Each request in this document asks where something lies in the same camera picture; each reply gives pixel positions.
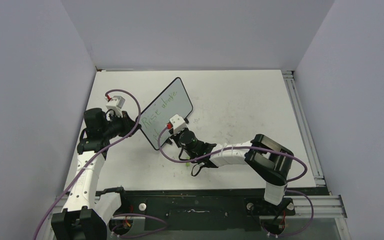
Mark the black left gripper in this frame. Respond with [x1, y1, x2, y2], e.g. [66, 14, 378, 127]
[101, 110, 141, 140]

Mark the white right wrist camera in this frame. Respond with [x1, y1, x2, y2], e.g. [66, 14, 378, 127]
[167, 114, 187, 136]

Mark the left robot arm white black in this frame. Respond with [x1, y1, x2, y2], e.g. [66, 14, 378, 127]
[51, 108, 141, 240]

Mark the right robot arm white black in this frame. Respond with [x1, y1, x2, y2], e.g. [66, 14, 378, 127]
[168, 128, 294, 214]

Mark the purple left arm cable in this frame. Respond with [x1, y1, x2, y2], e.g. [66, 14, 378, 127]
[32, 89, 170, 240]

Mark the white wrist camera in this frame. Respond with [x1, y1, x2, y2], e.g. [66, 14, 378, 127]
[167, 114, 187, 136]
[105, 95, 126, 117]

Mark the aluminium front frame rail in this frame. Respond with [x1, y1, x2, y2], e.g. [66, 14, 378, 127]
[288, 195, 349, 220]

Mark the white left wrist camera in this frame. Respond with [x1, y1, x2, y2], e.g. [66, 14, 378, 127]
[105, 95, 126, 117]

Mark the aluminium rail right side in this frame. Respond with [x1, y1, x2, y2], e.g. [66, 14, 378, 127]
[281, 70, 326, 187]

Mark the black framed small whiteboard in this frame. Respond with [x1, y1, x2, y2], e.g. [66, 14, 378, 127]
[140, 77, 194, 150]

